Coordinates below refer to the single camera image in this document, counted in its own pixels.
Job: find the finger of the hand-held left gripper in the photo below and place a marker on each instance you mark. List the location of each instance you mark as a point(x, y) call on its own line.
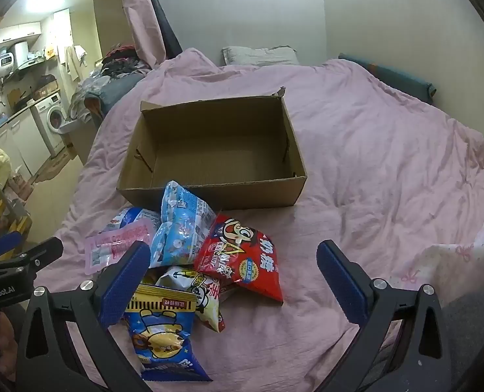
point(42, 253)
point(3, 244)

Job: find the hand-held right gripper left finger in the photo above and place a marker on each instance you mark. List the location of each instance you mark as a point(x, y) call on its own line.
point(123, 286)

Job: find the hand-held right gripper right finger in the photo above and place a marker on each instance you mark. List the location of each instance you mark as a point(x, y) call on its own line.
point(340, 281)

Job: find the pink snack packet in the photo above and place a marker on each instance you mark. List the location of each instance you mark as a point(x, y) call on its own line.
point(115, 245)

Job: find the blue yellow bear snack packet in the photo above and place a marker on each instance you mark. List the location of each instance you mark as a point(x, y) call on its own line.
point(160, 335)

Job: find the white yellow panda snack packet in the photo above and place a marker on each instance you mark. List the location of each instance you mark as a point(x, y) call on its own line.
point(193, 286)

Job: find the light blue snack packet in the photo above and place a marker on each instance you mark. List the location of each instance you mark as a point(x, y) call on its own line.
point(180, 228)

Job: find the red candy packet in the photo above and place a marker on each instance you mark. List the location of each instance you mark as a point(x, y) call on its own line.
point(242, 257)

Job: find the brown cardboard box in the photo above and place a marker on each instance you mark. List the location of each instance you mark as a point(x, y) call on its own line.
point(225, 159)

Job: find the pink patterned bag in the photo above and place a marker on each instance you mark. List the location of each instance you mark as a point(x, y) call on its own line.
point(20, 184)

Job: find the patterned floor mat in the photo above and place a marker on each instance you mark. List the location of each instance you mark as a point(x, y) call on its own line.
point(56, 167)

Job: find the white floor cabinet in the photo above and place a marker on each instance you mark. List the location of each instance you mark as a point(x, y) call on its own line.
point(19, 143)

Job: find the white floral blanket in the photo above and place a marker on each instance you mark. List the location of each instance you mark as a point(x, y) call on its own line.
point(450, 253)

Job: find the white washing machine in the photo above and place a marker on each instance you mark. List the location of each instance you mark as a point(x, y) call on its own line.
point(52, 122)

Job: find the dark grey cloth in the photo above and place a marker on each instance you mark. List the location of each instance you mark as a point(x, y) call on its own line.
point(474, 326)

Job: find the small cardboard box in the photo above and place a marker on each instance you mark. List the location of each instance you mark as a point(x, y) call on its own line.
point(46, 88)

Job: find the grey blue cloth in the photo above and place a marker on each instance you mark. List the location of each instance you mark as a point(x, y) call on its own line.
point(111, 94)

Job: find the white cylindrical appliance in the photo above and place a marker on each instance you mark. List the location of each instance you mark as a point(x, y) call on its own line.
point(20, 54)

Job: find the hanging white towel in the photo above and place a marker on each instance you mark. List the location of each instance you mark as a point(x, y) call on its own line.
point(75, 61)

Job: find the pile of dark clothes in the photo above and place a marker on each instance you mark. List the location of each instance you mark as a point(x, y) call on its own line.
point(123, 59)

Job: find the teal pillow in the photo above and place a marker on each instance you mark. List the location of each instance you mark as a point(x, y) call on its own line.
point(389, 75)

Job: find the grey pillow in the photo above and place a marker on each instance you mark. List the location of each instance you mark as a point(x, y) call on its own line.
point(258, 55)

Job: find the pink hanging sheet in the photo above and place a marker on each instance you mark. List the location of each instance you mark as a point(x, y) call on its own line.
point(140, 16)

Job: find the white wall cabinet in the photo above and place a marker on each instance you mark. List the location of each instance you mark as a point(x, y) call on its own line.
point(17, 34)

